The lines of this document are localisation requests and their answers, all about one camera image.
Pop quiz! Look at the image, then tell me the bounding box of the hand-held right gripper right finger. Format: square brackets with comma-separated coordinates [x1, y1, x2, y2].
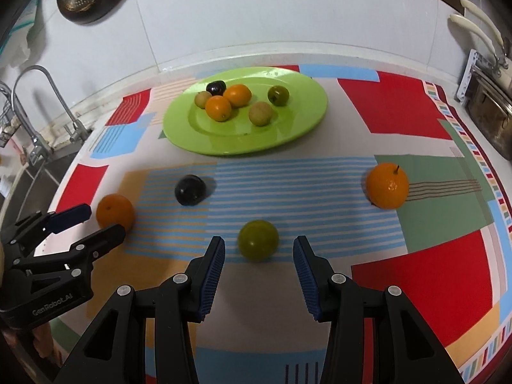
[292, 235, 467, 384]

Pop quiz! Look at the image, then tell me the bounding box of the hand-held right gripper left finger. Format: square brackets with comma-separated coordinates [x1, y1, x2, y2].
[54, 235, 226, 384]

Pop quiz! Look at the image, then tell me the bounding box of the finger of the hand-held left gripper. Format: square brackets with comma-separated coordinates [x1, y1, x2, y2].
[16, 224, 127, 277]
[2, 203, 92, 249]

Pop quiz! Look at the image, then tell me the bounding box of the green plate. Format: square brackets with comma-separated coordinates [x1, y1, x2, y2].
[162, 67, 329, 156]

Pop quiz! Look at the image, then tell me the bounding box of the person's left hand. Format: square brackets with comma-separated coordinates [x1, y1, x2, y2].
[31, 322, 61, 365]

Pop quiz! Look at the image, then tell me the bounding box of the steel sink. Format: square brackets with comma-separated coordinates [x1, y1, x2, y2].
[0, 144, 81, 212]

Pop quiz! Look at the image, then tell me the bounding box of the large steel faucet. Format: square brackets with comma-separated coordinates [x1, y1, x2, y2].
[0, 82, 53, 165]

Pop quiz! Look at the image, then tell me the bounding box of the thin gooseneck faucet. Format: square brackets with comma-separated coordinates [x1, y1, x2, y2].
[12, 66, 92, 145]

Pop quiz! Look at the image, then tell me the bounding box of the orange with stem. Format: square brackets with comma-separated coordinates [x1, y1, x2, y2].
[366, 162, 410, 209]

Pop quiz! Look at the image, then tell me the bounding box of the colourful patchwork tablecloth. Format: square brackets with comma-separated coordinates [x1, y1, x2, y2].
[52, 64, 512, 384]

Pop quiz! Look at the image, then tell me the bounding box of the large steel pot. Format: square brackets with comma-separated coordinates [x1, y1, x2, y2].
[466, 64, 512, 164]

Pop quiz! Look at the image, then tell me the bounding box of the dish rack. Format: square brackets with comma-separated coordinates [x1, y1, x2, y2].
[456, 49, 491, 107]

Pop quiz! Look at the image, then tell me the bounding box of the wire sink basket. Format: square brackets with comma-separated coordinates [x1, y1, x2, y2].
[0, 104, 21, 147]

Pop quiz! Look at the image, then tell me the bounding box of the white pan handle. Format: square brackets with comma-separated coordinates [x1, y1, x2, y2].
[460, 0, 506, 49]
[450, 13, 501, 59]

